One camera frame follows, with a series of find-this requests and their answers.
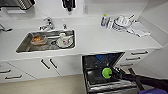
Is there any green bowl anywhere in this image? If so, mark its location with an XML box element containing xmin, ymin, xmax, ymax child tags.
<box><xmin>101</xmin><ymin>67</ymin><xmax>114</xmax><ymax>79</ymax></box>

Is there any blue bowl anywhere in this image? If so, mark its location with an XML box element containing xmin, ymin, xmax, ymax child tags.
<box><xmin>95</xmin><ymin>55</ymin><xmax>107</xmax><ymax>63</ymax></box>

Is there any steel dishwasher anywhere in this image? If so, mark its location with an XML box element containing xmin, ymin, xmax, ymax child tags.
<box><xmin>81</xmin><ymin>51</ymin><xmax>146</xmax><ymax>94</ymax></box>

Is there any white drawer unit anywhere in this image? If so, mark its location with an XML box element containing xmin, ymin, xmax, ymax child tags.
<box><xmin>0</xmin><ymin>59</ymin><xmax>33</xmax><ymax>85</ymax></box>
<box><xmin>114</xmin><ymin>48</ymin><xmax>161</xmax><ymax>73</ymax></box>

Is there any blue bin lid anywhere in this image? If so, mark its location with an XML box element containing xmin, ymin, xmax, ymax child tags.
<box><xmin>137</xmin><ymin>87</ymin><xmax>168</xmax><ymax>94</ymax></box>

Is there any white folded towel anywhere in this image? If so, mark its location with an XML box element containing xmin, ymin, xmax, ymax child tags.
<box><xmin>126</xmin><ymin>21</ymin><xmax>152</xmax><ymax>39</ymax></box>

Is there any stack of white plates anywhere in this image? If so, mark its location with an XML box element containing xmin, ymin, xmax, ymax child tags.
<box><xmin>111</xmin><ymin>14</ymin><xmax>136</xmax><ymax>34</ymax></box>

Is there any clear drinking glass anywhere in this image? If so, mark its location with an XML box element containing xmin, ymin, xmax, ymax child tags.
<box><xmin>106</xmin><ymin>18</ymin><xmax>115</xmax><ymax>30</ymax></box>

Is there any blue dish soap bottle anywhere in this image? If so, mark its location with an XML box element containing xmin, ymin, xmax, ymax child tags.
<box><xmin>100</xmin><ymin>13</ymin><xmax>110</xmax><ymax>28</ymax></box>

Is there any white cup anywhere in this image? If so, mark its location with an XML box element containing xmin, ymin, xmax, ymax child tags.
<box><xmin>56</xmin><ymin>32</ymin><xmax>75</xmax><ymax>49</ymax></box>

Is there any white two-door base cabinet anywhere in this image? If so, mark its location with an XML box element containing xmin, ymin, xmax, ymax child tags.
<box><xmin>7</xmin><ymin>54</ymin><xmax>85</xmax><ymax>81</ymax></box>

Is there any black soap dispenser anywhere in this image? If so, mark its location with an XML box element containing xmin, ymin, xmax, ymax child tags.
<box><xmin>60</xmin><ymin>0</ymin><xmax>77</xmax><ymax>12</ymax></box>

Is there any chrome faucet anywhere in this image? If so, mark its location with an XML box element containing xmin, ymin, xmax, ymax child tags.
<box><xmin>38</xmin><ymin>16</ymin><xmax>56</xmax><ymax>32</ymax></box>

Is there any brown bowl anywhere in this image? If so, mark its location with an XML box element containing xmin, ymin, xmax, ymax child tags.
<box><xmin>30</xmin><ymin>34</ymin><xmax>49</xmax><ymax>46</ymax></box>

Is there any steel sink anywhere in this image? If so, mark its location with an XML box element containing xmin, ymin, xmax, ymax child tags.
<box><xmin>14</xmin><ymin>29</ymin><xmax>77</xmax><ymax>55</ymax></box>

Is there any dish rack with dishes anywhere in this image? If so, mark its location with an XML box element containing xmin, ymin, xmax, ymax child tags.
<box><xmin>0</xmin><ymin>24</ymin><xmax>14</xmax><ymax>34</ymax></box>

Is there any white wall outlet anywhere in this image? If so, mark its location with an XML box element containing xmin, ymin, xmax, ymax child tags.
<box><xmin>83</xmin><ymin>4</ymin><xmax>90</xmax><ymax>15</ymax></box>

